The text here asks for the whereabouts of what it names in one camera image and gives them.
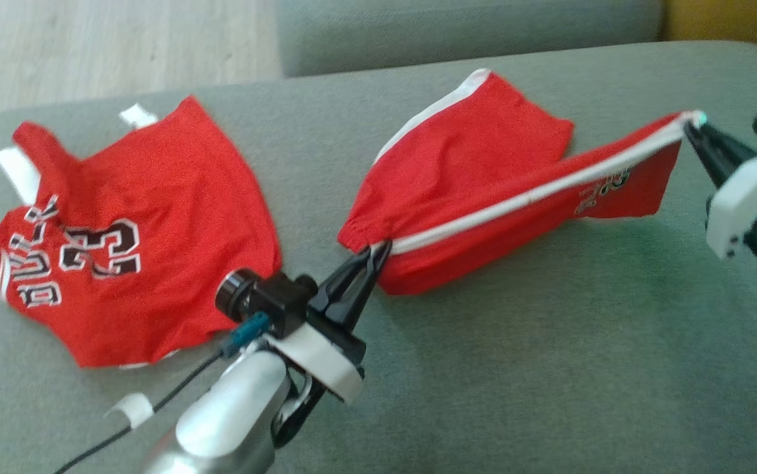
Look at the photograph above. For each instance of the red basketball jersey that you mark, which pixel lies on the red basketball jersey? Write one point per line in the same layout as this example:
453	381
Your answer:
174	197

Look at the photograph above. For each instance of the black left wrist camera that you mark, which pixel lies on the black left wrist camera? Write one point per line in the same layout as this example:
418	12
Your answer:
273	299

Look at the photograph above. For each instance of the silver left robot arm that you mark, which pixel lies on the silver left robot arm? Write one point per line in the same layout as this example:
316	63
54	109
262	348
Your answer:
234	408

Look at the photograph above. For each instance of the yellow sofa backrest cushion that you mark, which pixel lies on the yellow sofa backrest cushion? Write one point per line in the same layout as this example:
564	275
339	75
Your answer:
734	23

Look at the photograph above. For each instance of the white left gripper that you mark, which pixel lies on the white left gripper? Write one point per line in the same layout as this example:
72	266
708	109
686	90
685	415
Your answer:
319	359

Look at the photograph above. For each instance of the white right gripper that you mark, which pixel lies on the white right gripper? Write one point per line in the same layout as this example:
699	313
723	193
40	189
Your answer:
740	197

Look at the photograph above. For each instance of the grey sofa seat cushion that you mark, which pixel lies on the grey sofa seat cushion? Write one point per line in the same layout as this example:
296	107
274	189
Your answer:
470	29

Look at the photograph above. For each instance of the red shorts with white stripe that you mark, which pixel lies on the red shorts with white stripe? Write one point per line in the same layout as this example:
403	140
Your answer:
470	151

